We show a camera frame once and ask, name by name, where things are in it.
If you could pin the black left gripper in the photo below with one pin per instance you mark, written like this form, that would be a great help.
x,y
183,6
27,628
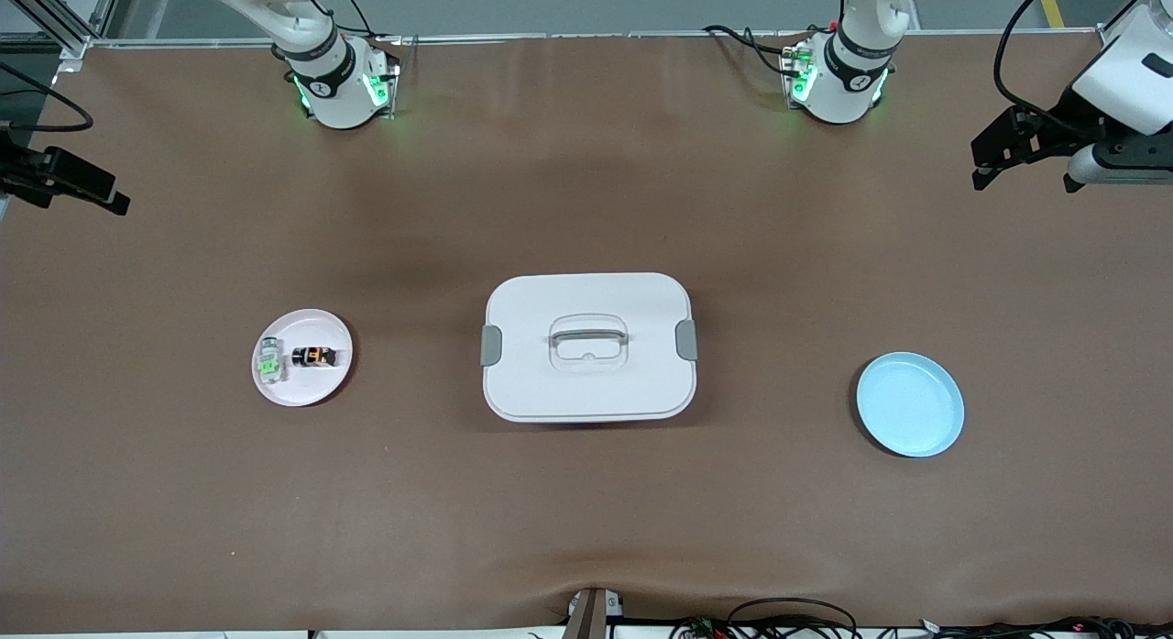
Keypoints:
x,y
1063,124

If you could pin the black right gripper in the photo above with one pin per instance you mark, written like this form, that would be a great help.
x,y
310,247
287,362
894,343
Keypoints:
x,y
20,174

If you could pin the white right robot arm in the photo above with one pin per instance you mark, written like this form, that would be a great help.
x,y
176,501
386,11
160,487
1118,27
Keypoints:
x,y
334,93

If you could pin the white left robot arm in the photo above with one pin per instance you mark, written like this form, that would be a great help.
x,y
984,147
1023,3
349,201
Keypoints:
x,y
838,89

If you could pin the white lidded box grey latches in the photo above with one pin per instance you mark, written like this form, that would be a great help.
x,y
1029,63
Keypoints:
x,y
586,382

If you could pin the green labelled clear bottle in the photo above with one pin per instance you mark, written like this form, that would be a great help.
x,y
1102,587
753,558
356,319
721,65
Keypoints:
x,y
270,364

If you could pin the light blue round plate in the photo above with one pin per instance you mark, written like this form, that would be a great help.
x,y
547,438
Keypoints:
x,y
910,405

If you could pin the pink round plate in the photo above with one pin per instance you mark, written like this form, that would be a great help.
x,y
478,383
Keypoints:
x,y
316,387

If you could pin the aluminium frame post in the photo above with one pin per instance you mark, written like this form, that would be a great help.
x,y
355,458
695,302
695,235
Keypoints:
x,y
1111,29
73,34

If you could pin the brown camera mount bracket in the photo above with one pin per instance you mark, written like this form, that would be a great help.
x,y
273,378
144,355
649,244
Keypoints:
x,y
589,613

